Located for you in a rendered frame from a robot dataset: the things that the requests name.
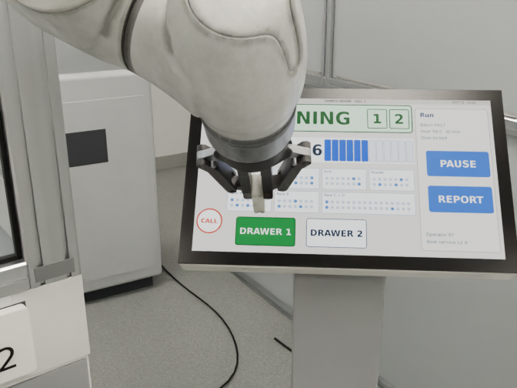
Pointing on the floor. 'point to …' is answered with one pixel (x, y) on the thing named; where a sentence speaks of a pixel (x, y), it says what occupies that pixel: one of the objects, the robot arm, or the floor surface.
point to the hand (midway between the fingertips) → (258, 194)
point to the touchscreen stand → (336, 330)
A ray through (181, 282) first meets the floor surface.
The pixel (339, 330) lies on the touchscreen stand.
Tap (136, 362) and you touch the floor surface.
